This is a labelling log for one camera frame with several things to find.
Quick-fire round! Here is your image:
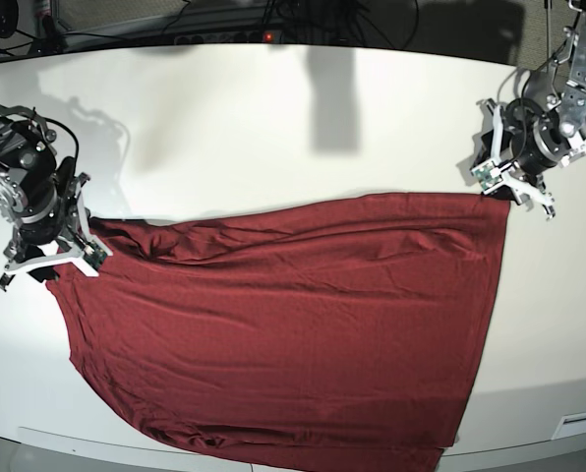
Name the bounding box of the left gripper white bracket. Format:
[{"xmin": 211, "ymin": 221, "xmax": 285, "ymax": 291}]
[{"xmin": 470, "ymin": 98, "xmax": 557, "ymax": 220}]

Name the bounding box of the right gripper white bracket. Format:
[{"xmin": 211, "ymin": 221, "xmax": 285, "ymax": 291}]
[{"xmin": 0, "ymin": 173, "xmax": 110, "ymax": 291}]

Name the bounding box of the dark red long-sleeve shirt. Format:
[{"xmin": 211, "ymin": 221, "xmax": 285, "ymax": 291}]
[{"xmin": 47, "ymin": 193, "xmax": 510, "ymax": 471}]

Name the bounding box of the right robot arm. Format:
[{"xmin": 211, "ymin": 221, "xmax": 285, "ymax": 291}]
[{"xmin": 0, "ymin": 104, "xmax": 112, "ymax": 291}]

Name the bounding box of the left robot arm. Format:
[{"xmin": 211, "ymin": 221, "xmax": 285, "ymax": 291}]
[{"xmin": 470, "ymin": 1, "xmax": 586, "ymax": 218}]

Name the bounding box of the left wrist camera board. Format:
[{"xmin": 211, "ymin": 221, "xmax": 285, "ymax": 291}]
[{"xmin": 471, "ymin": 159, "xmax": 502, "ymax": 195}]

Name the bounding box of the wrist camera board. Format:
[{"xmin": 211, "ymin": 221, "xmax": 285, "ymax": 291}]
[
  {"xmin": 471, "ymin": 159, "xmax": 502, "ymax": 195},
  {"xmin": 83, "ymin": 242, "xmax": 113, "ymax": 271}
]

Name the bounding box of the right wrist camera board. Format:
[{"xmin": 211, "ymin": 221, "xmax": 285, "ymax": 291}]
[{"xmin": 83, "ymin": 242, "xmax": 113, "ymax": 271}]

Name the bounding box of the white power strip red switch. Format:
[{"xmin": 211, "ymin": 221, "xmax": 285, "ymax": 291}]
[{"xmin": 173, "ymin": 29, "xmax": 281, "ymax": 45}]

